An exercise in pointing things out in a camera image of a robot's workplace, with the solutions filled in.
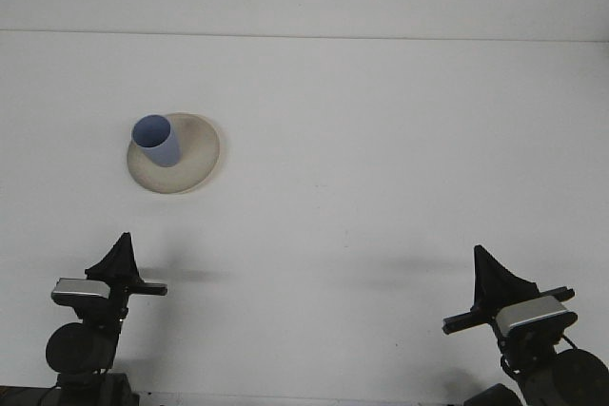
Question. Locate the pale blue cup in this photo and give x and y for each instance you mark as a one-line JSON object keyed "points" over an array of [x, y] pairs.
{"points": [[162, 149]]}

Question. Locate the pale round plate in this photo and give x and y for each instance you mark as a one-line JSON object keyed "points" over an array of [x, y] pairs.
{"points": [[190, 168]]}

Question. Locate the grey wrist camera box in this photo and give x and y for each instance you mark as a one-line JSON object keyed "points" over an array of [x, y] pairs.
{"points": [[533, 313], [78, 289]]}

